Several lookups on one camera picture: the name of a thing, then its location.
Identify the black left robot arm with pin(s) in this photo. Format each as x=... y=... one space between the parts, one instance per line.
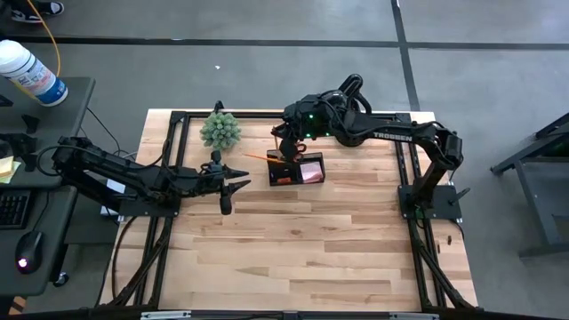
x=115 y=171

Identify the white power strip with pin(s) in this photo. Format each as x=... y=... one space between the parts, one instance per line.
x=116 y=186

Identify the black computer mouse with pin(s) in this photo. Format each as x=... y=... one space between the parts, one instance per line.
x=29 y=251

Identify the black side desk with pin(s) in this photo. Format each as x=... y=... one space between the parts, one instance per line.
x=66 y=102

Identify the pink sticky note pad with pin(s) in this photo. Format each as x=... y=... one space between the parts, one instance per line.
x=311 y=172

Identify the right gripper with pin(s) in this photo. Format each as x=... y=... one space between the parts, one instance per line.
x=315 y=117

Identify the white wipes canister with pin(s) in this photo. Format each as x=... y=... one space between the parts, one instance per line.
x=31 y=73

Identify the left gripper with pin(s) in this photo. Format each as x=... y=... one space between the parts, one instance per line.
x=200 y=182

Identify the yellow sticky note pad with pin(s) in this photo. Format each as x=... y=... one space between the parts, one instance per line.
x=6 y=169

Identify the person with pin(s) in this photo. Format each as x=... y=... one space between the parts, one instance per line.
x=31 y=15

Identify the black printed part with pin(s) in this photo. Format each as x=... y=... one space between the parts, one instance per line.
x=30 y=123
x=15 y=144
x=3 y=101

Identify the black mesh desk organizer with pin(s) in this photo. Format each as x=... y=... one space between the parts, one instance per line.
x=284 y=171

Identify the black aluminium table frame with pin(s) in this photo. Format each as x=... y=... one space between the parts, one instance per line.
x=249 y=115

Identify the red eraser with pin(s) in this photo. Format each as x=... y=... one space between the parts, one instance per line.
x=283 y=181

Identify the green artificial potted plant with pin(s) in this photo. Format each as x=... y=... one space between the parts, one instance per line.
x=220 y=131

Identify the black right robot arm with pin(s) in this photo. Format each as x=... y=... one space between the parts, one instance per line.
x=400 y=135

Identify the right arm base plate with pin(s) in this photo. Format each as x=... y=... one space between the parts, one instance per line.
x=446 y=202

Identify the grey metal table frame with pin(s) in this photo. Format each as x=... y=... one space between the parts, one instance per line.
x=531 y=204

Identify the black keyboard tray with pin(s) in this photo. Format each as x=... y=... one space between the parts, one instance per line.
x=49 y=266

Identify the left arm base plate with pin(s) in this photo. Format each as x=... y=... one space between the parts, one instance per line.
x=146 y=209

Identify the black keyboard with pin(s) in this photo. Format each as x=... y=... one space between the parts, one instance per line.
x=13 y=209

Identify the black caster wheel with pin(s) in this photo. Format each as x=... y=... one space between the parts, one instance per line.
x=61 y=279

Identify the black desk lamp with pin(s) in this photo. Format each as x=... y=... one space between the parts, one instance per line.
x=351 y=81

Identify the small black clamp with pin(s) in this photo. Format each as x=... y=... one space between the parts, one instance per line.
x=218 y=106

